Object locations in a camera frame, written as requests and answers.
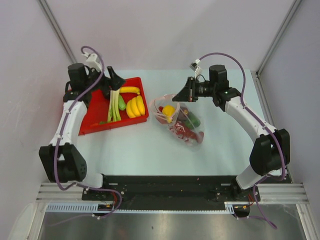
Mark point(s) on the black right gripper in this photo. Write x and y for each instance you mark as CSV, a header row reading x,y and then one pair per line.
x,y
188,93

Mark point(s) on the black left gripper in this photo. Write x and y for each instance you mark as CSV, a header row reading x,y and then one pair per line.
x,y
115,82

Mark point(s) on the yellow bell pepper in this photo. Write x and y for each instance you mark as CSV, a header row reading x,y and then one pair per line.
x,y
168,111

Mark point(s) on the green bell pepper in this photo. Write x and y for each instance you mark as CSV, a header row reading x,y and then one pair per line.
x,y
192,121

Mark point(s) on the clear zip top bag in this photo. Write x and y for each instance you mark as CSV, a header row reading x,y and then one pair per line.
x,y
157,104

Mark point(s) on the red toy lobster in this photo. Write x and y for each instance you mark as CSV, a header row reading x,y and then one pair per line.
x,y
185,134

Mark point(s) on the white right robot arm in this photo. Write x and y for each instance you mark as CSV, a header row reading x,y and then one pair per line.
x,y
271,146

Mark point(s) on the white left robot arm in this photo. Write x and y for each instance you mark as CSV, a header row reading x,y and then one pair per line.
x,y
61,159

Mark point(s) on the single yellow banana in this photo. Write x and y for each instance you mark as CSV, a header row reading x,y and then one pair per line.
x,y
129,89

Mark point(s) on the green cucumber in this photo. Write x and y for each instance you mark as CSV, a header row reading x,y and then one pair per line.
x,y
121,103

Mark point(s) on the yellow banana bunch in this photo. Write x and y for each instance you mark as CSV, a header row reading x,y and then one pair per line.
x,y
135,107

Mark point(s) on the white green leek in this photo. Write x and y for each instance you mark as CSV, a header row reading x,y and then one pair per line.
x,y
113,114

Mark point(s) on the red plastic tray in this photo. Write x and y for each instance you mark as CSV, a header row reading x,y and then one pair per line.
x,y
95,119

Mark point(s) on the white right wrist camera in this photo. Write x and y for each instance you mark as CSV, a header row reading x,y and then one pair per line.
x,y
196,68

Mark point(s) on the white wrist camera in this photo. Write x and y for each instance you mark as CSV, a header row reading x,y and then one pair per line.
x,y
92,61
196,68

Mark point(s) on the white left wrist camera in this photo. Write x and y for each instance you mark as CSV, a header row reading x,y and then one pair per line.
x,y
92,61

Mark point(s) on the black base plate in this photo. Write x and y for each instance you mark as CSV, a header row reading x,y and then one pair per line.
x,y
171,193

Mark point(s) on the white slotted cable duct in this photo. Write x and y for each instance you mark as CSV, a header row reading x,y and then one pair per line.
x,y
97,208

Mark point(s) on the aluminium frame rail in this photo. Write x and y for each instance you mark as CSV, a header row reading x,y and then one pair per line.
x,y
270,193

